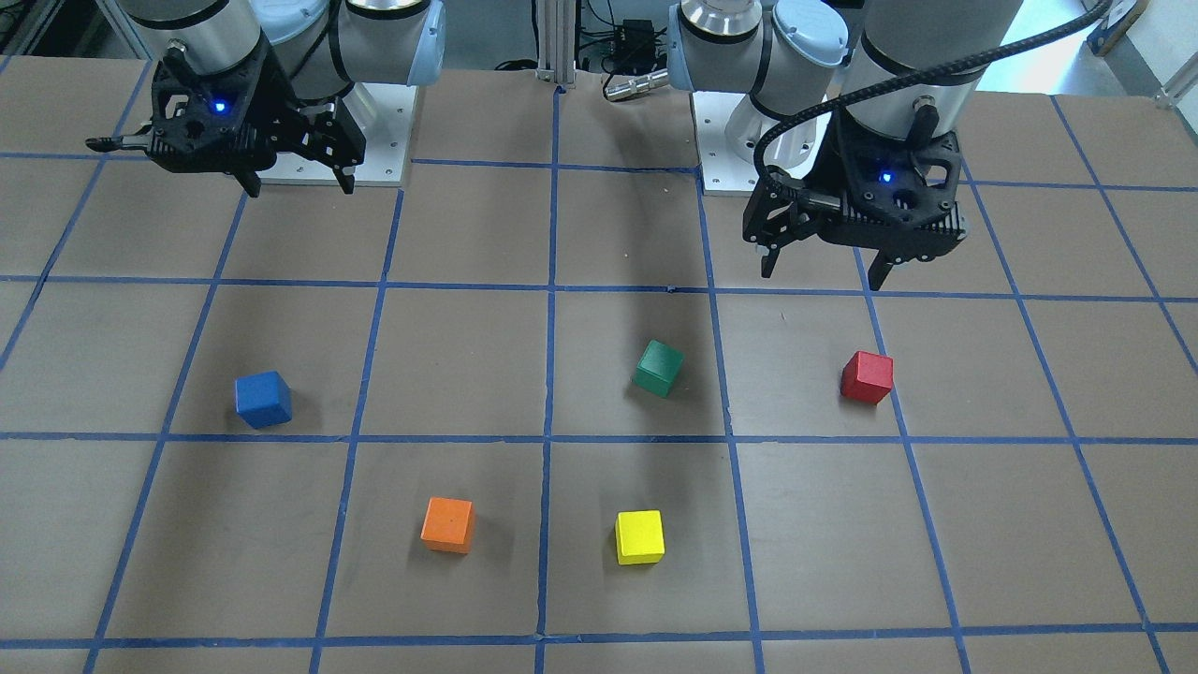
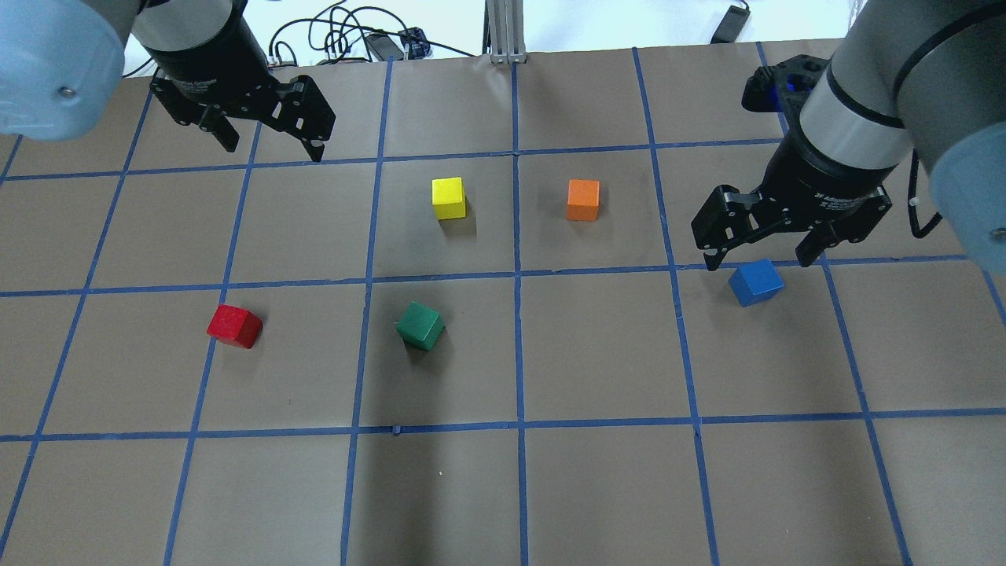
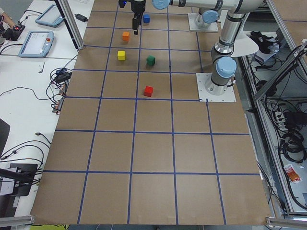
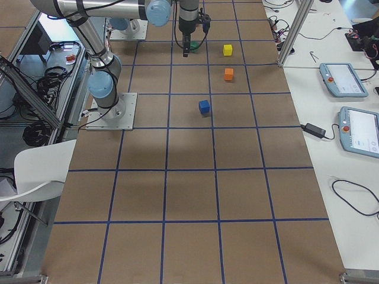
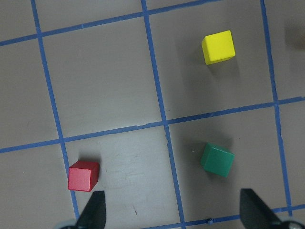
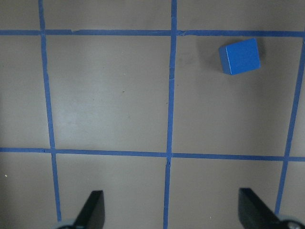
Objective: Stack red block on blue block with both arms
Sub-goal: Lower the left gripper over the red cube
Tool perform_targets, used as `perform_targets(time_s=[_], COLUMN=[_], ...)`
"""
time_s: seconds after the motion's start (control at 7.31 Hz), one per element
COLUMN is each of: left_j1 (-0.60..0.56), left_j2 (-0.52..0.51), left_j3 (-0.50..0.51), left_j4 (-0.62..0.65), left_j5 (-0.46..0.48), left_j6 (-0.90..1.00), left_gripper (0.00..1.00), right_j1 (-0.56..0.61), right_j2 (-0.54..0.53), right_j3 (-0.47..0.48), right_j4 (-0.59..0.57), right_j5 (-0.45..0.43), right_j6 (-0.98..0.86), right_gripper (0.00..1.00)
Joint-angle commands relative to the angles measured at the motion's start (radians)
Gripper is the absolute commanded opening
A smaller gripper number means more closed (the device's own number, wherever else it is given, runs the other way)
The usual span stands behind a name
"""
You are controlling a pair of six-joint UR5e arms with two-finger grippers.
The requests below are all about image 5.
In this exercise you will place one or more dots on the red wooden block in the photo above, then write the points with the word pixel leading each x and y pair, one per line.
pixel 83 176

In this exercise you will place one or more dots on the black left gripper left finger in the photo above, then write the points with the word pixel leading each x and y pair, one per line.
pixel 94 213

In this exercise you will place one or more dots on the yellow wooden block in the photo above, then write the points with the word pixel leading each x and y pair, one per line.
pixel 218 47

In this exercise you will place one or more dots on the green wooden block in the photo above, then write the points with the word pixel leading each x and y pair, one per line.
pixel 217 160

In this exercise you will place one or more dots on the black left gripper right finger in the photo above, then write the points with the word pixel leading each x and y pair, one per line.
pixel 255 214

